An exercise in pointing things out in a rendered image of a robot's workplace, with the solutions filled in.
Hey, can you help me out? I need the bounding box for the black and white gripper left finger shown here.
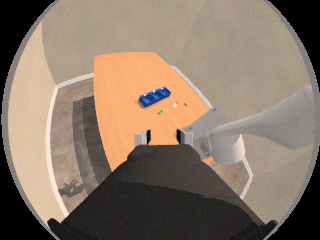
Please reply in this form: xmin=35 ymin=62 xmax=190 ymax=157
xmin=134 ymin=129 xmax=151 ymax=147

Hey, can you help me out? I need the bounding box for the blue three-compartment bin rack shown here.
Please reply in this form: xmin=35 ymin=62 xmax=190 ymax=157
xmin=139 ymin=86 xmax=172 ymax=108

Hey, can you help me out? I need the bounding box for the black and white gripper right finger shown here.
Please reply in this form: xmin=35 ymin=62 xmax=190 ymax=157
xmin=177 ymin=129 xmax=193 ymax=147

